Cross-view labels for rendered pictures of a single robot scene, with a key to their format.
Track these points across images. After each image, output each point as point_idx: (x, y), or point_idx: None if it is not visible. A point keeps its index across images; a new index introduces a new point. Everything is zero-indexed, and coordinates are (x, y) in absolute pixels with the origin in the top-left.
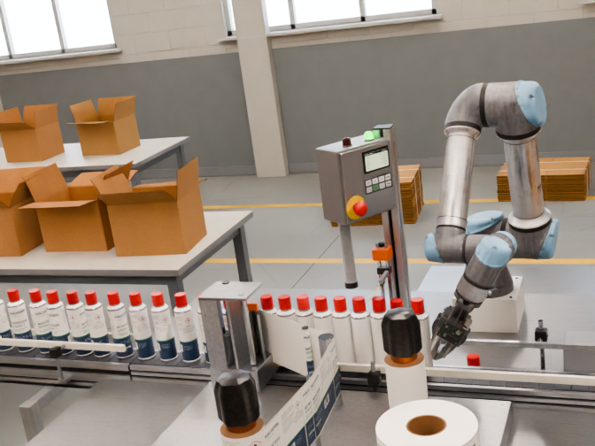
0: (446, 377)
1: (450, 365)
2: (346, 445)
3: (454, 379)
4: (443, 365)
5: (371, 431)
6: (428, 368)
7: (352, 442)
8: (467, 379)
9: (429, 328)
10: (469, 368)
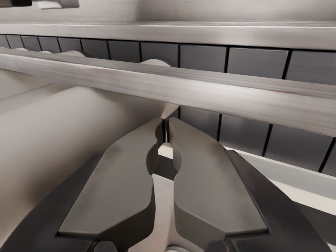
0: (226, 121)
1: (232, 34)
2: (129, 250)
3: (252, 134)
4: (206, 37)
5: (142, 241)
6: (165, 153)
7: (132, 248)
8: (298, 141)
9: (52, 185)
10: (319, 60)
